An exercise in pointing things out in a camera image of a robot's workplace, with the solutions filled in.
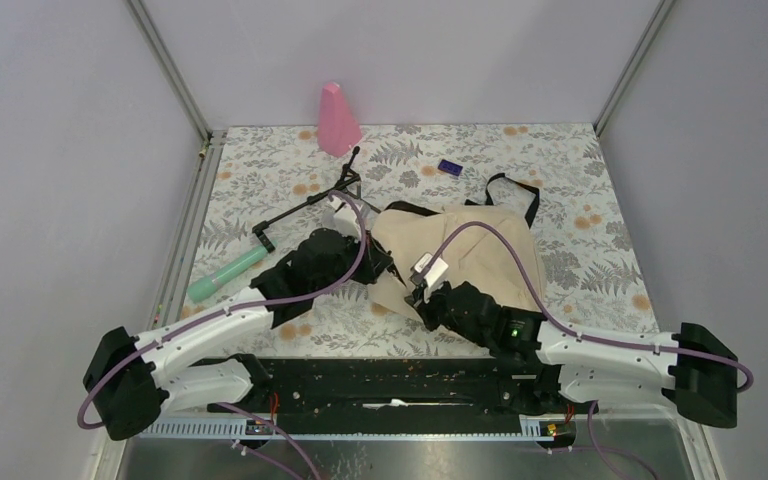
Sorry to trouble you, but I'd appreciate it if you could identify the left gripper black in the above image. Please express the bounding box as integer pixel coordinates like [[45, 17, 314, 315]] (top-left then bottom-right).
[[312, 225, 392, 295]]

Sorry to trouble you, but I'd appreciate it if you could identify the cream canvas backpack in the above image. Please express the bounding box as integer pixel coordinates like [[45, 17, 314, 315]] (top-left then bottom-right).
[[368, 174, 547, 320]]

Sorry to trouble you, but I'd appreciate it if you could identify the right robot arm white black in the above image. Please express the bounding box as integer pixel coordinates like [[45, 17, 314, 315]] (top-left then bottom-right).
[[404, 282, 739, 429]]

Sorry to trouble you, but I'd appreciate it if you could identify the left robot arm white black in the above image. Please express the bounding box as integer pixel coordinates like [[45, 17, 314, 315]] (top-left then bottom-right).
[[77, 228, 394, 441]]

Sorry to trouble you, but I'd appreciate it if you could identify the black folding tripod stand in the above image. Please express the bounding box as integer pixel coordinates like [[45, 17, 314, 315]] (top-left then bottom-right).
[[246, 145, 381, 254]]

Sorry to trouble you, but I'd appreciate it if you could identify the purple small block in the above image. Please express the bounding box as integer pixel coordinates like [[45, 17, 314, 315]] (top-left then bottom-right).
[[437, 159, 463, 177]]

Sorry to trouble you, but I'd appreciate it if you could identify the pink cone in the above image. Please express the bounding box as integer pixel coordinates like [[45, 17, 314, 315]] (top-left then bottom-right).
[[317, 82, 362, 157]]

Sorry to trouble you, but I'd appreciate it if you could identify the mint green tube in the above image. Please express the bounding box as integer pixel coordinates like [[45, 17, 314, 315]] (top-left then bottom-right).
[[186, 245, 269, 303]]

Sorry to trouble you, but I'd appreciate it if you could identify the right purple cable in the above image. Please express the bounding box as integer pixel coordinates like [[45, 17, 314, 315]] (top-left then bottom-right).
[[417, 220, 754, 393]]

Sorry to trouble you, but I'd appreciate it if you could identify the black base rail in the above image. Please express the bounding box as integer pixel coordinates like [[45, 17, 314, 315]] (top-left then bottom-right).
[[198, 356, 597, 439]]

